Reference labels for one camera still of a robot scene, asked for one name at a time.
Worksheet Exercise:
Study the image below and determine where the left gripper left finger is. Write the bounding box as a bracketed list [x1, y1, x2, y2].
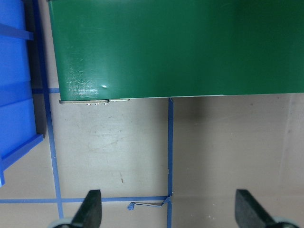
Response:
[71, 190, 102, 228]

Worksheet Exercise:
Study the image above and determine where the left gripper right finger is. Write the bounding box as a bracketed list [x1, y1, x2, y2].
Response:
[235, 189, 280, 228]

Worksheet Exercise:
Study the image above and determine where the left blue plastic bin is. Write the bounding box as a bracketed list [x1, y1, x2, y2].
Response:
[0, 0, 43, 186]

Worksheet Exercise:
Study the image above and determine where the green conveyor belt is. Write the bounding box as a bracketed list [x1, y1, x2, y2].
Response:
[48, 0, 304, 103]

